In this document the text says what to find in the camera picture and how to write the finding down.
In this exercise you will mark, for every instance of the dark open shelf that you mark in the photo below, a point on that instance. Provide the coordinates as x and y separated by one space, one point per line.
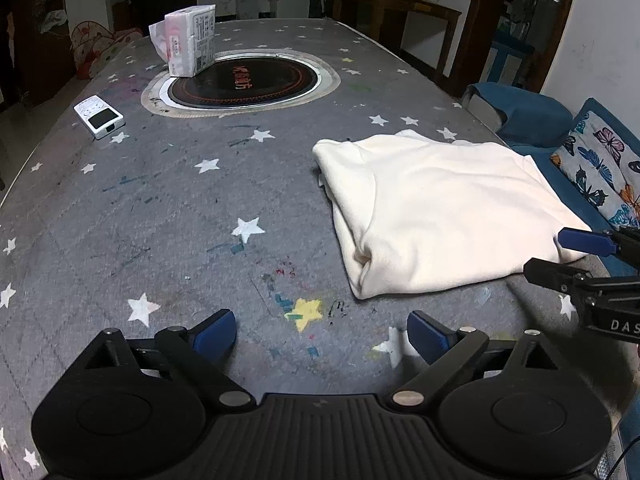
47 35

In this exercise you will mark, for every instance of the white tissue pack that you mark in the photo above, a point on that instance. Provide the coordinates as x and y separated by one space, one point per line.
192 40

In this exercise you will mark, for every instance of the pink mesh food cover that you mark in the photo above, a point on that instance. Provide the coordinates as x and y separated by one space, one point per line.
95 45

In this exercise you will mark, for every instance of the grey star-print tablecloth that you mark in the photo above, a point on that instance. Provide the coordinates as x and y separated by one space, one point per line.
150 210

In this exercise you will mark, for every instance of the round black induction cooker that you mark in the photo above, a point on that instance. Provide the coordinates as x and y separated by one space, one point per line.
245 82

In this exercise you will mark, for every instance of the butterfly print pillow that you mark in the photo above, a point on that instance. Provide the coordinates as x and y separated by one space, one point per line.
605 165

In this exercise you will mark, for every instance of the blue cabinet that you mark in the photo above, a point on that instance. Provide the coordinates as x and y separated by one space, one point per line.
510 62

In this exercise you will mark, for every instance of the white remote control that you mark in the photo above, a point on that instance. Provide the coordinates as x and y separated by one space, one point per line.
100 117

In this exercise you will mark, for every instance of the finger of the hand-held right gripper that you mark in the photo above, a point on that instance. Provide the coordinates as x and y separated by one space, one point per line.
555 274
582 241

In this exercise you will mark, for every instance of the wooden door frame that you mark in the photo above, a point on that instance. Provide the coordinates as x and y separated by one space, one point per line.
560 20

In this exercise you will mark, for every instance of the cream white garment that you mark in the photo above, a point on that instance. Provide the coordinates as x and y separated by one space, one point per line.
440 210

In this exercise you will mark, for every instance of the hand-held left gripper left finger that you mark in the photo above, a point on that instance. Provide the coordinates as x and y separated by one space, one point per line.
215 332

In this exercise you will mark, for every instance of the wooden side table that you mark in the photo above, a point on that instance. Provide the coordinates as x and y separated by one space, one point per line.
400 7

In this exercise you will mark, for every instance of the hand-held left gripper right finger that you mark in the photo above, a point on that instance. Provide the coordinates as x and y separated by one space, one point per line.
425 335

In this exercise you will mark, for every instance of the blue sofa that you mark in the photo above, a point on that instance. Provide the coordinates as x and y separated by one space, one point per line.
525 115

